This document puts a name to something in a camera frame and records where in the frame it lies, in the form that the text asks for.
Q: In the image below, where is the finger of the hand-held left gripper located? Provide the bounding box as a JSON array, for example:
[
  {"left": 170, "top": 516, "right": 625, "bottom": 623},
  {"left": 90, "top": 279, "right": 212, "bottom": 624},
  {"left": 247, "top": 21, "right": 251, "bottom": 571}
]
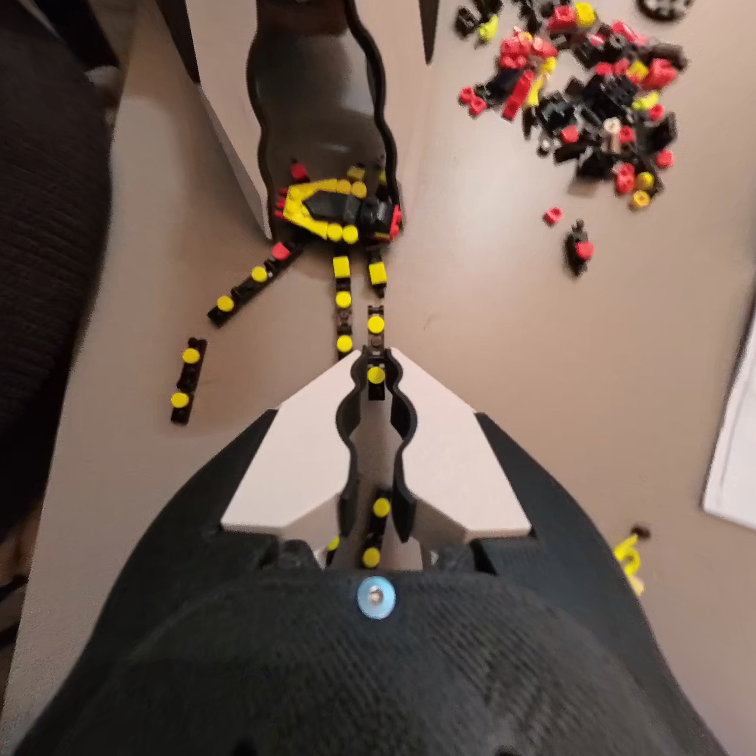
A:
[
  {"left": 344, "top": 0, "right": 431, "bottom": 238},
  {"left": 185, "top": 0, "right": 280, "bottom": 241}
]

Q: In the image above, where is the lego instruction booklet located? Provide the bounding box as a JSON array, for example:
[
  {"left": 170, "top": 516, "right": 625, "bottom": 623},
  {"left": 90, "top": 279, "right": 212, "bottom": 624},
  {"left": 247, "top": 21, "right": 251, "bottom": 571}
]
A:
[{"left": 702, "top": 307, "right": 756, "bottom": 529}]

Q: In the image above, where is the yellow black lego spider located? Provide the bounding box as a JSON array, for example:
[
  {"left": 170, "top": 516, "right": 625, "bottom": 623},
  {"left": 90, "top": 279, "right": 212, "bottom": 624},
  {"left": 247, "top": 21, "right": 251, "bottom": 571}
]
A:
[{"left": 207, "top": 159, "right": 405, "bottom": 361}]

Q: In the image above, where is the neon yellow elastic cord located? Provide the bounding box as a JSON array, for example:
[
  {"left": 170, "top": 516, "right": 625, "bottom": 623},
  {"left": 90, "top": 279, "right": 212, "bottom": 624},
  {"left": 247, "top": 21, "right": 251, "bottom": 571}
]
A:
[{"left": 611, "top": 523, "right": 652, "bottom": 586}]

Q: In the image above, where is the pile of loose lego pieces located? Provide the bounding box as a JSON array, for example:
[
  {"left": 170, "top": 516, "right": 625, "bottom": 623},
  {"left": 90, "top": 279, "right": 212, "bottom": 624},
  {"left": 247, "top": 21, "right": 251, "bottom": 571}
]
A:
[{"left": 455, "top": 0, "right": 689, "bottom": 212}]

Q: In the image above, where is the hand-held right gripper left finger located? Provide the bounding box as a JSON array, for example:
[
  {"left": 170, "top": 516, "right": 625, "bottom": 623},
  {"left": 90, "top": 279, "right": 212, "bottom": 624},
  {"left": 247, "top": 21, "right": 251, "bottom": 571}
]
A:
[{"left": 220, "top": 348, "right": 361, "bottom": 569}]

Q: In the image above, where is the small black red lego assembly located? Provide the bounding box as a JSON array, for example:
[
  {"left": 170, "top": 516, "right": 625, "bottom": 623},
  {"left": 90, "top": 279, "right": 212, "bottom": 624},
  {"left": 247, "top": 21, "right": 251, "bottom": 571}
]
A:
[{"left": 564, "top": 220, "right": 595, "bottom": 276}]

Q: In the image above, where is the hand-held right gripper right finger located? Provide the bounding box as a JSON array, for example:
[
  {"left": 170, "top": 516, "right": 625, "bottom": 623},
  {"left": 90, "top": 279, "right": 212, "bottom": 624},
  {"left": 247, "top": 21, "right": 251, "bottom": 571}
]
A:
[{"left": 387, "top": 347, "right": 532, "bottom": 571}]

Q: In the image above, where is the black lego stand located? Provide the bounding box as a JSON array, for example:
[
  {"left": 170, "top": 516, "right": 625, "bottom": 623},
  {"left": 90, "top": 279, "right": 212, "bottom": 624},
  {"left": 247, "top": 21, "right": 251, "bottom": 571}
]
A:
[{"left": 637, "top": 0, "right": 697, "bottom": 23}]

